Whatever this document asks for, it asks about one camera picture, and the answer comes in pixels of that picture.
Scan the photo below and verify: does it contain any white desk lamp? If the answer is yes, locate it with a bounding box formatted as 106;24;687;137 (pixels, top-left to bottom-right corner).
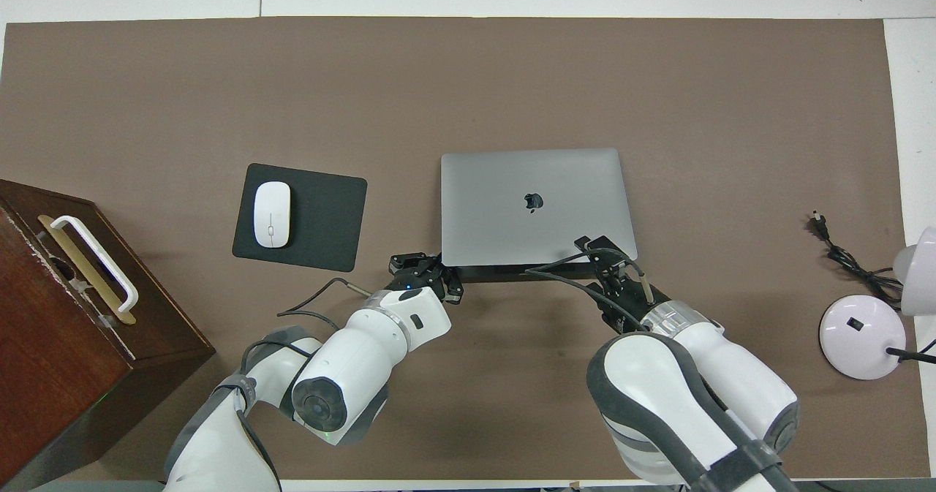
818;227;936;381

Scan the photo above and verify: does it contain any white box handle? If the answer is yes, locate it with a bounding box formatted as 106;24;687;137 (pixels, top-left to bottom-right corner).
50;215;139;313

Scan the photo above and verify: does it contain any black mouse pad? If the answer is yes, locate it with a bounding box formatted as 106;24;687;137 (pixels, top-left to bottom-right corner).
232;162;368;273

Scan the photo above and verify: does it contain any white computer mouse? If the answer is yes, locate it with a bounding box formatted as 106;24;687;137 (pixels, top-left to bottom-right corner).
253;181;292;249

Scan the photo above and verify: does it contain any black lamp power cable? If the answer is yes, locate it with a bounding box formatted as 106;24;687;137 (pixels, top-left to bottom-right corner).
808;212;905;306

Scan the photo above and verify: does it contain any brown table mat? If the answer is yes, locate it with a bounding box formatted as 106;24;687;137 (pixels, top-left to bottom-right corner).
0;15;931;482

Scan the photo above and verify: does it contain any dark brown wooden box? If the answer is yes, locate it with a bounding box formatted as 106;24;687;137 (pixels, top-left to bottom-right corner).
0;179;216;492

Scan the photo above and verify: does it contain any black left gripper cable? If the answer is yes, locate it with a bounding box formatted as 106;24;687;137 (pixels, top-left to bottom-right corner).
278;278;374;332

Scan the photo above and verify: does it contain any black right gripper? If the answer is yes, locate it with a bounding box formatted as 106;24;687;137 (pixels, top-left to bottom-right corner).
574;236;655;332

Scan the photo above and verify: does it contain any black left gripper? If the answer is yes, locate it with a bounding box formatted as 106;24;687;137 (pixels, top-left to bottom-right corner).
389;252;465;305

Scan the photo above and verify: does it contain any grey Apple laptop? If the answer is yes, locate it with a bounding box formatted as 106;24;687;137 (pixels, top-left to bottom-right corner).
440;148;638;282

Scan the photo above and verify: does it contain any brass handle plate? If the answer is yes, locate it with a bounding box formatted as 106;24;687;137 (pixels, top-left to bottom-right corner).
37;214;137;326

